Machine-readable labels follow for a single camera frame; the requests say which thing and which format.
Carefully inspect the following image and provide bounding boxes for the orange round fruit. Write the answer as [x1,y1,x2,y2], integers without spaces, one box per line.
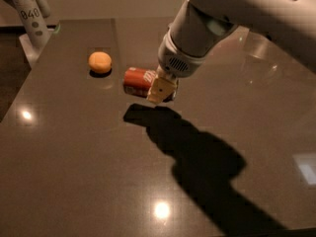
[88,51,112,74]

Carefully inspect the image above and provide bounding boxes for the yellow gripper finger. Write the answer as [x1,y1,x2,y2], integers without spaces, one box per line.
[147,76,178,104]
[156,66,175,82]

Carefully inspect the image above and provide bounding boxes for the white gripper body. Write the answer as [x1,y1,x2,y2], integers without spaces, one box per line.
[158,31,205,78]

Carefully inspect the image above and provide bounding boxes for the white numbered robot base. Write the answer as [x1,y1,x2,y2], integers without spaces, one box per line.
[3,0,51,67]

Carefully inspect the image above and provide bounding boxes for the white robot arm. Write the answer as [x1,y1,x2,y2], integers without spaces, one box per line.
[147,0,316,105]

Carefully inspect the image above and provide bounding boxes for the red coke can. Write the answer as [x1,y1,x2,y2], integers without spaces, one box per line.
[122,67,157,99]

